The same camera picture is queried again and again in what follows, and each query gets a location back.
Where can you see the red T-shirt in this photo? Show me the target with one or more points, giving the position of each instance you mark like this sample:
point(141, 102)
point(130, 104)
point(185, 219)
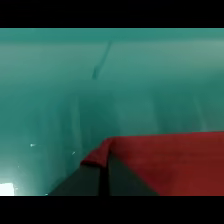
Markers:
point(173, 160)

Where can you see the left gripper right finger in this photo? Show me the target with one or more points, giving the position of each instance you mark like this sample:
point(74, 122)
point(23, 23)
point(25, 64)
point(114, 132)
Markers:
point(125, 180)

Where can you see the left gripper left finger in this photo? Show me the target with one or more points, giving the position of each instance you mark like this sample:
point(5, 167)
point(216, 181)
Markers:
point(83, 181)

